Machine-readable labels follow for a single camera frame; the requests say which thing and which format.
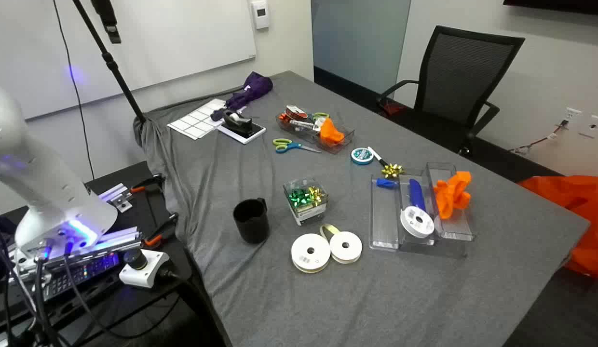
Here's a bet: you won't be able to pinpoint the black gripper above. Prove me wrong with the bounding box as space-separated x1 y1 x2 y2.
90 0 125 47

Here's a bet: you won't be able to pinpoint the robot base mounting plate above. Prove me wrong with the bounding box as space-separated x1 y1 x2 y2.
7 224 144 305

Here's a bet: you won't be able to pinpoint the red ribbon bow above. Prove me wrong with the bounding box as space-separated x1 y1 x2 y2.
277 110 306 130

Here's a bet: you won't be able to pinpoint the orange gift bow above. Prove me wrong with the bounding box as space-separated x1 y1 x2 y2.
316 116 346 149

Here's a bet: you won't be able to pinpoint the green gift bow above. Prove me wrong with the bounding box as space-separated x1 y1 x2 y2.
287 185 312 212

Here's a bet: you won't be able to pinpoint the small square clear container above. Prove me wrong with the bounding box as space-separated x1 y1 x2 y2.
281 178 331 228

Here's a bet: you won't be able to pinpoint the gold bow with dark specks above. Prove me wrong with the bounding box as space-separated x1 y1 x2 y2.
379 162 404 182

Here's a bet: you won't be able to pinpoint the black tripod pole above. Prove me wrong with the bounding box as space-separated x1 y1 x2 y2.
71 0 148 126

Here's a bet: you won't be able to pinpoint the white label sheet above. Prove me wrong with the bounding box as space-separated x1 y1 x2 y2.
165 97 229 143

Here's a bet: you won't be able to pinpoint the purple folded umbrella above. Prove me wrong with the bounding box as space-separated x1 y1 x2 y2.
208 72 273 124

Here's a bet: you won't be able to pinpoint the black tape dispenser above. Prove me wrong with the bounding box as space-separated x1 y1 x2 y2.
219 108 256 135

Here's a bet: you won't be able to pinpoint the green and blue scissors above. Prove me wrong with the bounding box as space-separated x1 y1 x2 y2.
269 137 321 157

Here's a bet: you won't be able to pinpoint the black mug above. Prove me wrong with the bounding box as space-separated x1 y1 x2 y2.
231 197 271 247

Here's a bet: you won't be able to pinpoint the white emergency stop button box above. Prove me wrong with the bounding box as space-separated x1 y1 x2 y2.
117 247 171 290

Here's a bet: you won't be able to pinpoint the teal ribbon spool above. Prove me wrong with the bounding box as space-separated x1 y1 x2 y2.
346 145 375 166

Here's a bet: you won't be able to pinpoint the black robot cart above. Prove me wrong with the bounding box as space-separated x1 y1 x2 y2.
0 160 231 347

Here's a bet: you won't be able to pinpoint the large white ribbon spool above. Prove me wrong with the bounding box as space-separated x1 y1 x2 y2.
289 232 333 276

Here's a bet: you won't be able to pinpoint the white spool with gold ribbon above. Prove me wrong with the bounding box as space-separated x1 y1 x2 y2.
318 222 364 266

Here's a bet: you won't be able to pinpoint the clear three-compartment organizer tray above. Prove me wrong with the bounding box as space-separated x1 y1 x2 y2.
366 162 476 261

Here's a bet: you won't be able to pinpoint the blue ribbon roll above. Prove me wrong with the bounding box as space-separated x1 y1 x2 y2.
406 178 427 212

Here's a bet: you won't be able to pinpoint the black mesh office chair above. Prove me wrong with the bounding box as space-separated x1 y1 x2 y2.
373 25 526 157

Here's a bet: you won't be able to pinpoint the white ribbon spool in tray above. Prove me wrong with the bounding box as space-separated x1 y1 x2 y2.
397 205 437 241

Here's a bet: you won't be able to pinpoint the grey tablecloth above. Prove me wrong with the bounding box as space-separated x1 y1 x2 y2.
130 70 591 347

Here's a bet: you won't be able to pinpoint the orange ribbon bundle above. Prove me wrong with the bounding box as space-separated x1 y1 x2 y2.
431 170 474 222

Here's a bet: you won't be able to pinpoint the orange plastic bag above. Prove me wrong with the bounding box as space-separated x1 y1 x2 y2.
516 172 598 282

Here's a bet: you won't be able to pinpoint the white wall thermostat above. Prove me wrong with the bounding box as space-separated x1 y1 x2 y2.
248 0 271 31

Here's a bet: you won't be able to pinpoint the black wall television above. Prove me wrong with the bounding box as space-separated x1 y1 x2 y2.
501 0 598 18

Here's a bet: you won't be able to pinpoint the white wall outlet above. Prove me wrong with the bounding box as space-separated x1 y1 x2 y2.
563 105 584 128

